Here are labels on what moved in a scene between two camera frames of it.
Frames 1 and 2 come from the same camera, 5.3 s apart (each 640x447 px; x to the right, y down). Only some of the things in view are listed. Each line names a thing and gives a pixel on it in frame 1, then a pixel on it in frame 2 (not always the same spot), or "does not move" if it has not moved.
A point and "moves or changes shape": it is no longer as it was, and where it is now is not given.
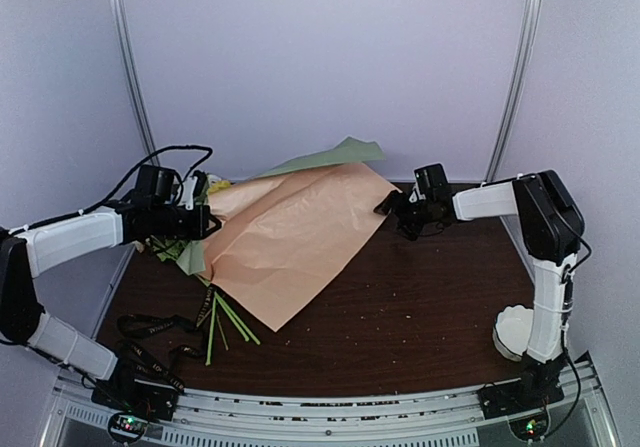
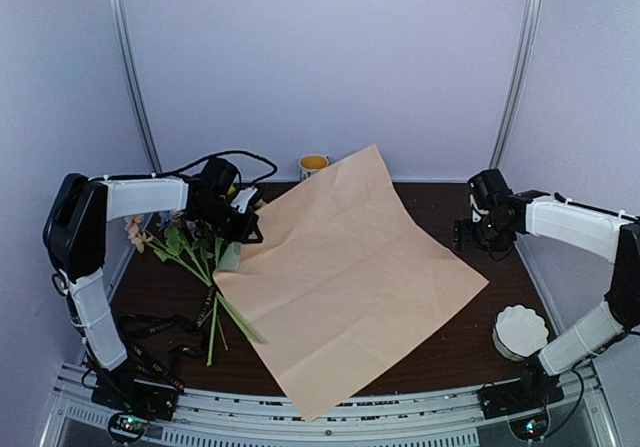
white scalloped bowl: (512, 326) does not move
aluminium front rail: (229, 418) does not move
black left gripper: (198, 231) to (243, 234)
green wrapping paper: (193, 257) to (231, 256)
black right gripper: (396, 202) to (463, 238)
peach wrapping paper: (285, 240) moves or changes shape
